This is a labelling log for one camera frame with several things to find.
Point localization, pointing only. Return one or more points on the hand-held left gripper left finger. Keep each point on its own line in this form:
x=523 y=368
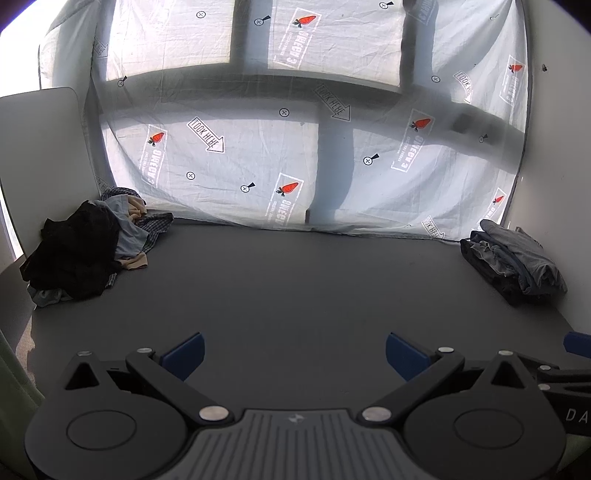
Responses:
x=184 y=357

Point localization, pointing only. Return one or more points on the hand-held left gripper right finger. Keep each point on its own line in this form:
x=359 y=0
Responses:
x=406 y=360

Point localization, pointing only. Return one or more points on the folded blue jeans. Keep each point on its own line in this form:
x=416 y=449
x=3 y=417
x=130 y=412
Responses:
x=531 y=263

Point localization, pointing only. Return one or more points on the printed white sheet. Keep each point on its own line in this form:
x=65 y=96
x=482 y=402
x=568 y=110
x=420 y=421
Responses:
x=258 y=152

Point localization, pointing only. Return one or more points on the light blue-grey garment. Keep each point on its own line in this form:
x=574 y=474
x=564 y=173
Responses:
x=129 y=240

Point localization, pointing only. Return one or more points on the folded light grey shirt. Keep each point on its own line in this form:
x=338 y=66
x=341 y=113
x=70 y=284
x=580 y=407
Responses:
x=491 y=254

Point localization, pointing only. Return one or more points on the folded dark grey garment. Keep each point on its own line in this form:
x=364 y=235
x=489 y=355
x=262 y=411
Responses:
x=489 y=277

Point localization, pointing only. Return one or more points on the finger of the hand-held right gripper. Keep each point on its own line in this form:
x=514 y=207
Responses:
x=577 y=342

